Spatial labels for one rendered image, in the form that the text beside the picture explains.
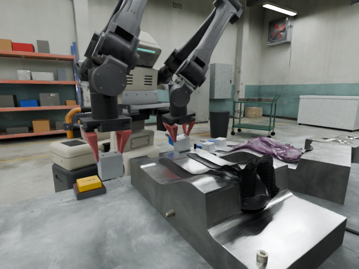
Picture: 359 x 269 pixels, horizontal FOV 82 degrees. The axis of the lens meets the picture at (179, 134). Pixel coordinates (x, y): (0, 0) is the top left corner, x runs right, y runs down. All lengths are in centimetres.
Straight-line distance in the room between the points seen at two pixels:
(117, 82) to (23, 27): 572
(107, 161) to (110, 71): 20
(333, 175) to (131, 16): 66
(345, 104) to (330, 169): 646
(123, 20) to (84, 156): 86
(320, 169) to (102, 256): 59
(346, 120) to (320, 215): 667
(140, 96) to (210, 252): 79
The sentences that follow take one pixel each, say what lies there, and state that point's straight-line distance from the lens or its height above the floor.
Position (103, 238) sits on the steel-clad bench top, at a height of 80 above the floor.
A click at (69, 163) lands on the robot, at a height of 74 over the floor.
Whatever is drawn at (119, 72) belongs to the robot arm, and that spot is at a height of 114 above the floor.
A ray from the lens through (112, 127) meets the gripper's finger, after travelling 47.
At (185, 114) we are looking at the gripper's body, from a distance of 69.
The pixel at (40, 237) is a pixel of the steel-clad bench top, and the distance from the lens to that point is 57.
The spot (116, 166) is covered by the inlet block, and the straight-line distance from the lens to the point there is 50.
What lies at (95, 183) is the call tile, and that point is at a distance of 68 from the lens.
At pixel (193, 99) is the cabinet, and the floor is 83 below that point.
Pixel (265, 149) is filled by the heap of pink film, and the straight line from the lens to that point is 79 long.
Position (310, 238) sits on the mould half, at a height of 86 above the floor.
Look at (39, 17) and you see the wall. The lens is 614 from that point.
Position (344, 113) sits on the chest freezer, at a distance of 716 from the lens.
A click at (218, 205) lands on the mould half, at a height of 90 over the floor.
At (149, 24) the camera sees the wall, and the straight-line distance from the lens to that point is 673.
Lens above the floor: 111
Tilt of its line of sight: 12 degrees down
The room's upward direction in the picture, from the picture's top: straight up
